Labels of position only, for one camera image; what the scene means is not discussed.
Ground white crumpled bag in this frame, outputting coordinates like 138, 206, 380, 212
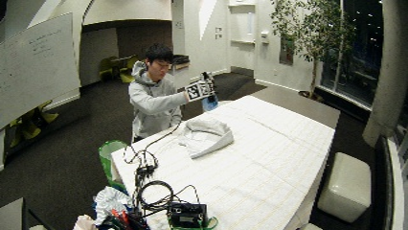
93, 186, 136, 226

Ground yellow-green chair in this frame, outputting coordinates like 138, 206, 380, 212
8, 100, 60, 149
119, 55, 141, 84
99, 56, 125, 81

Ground blue object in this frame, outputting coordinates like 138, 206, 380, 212
201, 95, 221, 113

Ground red pens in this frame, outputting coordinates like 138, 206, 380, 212
109, 208, 132, 226

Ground white marker cube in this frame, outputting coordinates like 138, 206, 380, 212
185, 80, 214, 103

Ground white quilted table cover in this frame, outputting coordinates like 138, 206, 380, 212
111, 95, 336, 230

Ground black electronic box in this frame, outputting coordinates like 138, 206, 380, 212
168, 201, 209, 229

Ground white whiteboard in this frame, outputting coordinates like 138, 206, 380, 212
0, 12, 81, 130

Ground grey round column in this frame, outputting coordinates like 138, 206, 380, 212
362, 0, 408, 148

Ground green chair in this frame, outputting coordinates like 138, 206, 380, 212
99, 139, 130, 193

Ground potted indoor tree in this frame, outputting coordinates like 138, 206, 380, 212
269, 0, 358, 103

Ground white ottoman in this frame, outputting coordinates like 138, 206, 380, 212
317, 151, 372, 224

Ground dark window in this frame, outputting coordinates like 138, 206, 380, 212
321, 0, 386, 108

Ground black cable bundle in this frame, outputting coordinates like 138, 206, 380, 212
121, 122, 202, 219

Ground black counter unit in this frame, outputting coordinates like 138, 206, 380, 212
172, 54, 192, 72

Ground white folded garment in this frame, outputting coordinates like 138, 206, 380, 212
177, 118, 235, 160

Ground the person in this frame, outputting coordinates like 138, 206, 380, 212
128, 43, 192, 144

